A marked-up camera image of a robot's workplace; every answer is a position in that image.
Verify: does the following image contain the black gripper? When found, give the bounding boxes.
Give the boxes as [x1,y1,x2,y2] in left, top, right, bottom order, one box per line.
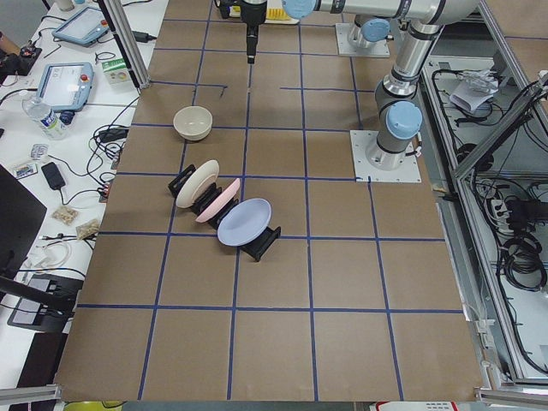
[240,0,265,64]

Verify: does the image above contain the blue plate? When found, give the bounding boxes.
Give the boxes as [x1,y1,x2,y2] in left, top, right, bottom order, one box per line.
[217,198,271,247]

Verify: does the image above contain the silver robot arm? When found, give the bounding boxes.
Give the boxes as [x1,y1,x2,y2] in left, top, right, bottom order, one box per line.
[281,0,479,171]
[347,15,390,51]

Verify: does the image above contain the pink plate in rack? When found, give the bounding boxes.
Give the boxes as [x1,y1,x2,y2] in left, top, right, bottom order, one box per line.
[195,178,241,223]

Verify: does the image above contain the cream plate in rack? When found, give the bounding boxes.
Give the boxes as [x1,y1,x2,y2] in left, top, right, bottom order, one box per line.
[176,159,219,208]

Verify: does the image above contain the black plate rack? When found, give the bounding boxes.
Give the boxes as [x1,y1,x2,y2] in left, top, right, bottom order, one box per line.
[168,164,281,261]

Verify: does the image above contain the cream ceramic bowl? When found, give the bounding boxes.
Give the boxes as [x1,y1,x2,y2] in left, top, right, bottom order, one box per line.
[173,106,213,141]

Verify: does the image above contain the green white small box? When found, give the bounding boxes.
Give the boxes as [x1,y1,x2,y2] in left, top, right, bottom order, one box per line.
[101,58,131,85]

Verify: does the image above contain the far teach pendant tablet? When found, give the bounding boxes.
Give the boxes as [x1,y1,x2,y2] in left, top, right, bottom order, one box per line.
[52,7,110,47]

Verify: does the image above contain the teach pendant tablet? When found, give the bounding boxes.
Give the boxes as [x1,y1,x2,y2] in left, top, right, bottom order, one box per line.
[37,63,94,112]
[52,7,110,47]

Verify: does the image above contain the near teach pendant tablet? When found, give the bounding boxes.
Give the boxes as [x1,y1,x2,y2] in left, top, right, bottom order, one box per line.
[37,63,94,112]

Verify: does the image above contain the clear plastic water bottle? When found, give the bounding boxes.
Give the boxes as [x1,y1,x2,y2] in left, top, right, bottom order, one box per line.
[21,95,66,140]

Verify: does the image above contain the black power adapter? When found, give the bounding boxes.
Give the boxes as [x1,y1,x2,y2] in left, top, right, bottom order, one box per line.
[41,162,66,190]

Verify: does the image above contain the black monitor stand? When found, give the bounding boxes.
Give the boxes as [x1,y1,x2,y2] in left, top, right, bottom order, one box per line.
[1,168,83,332]

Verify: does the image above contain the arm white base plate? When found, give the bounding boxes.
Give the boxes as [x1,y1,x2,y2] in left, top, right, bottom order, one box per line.
[349,130,422,183]
[335,23,390,58]

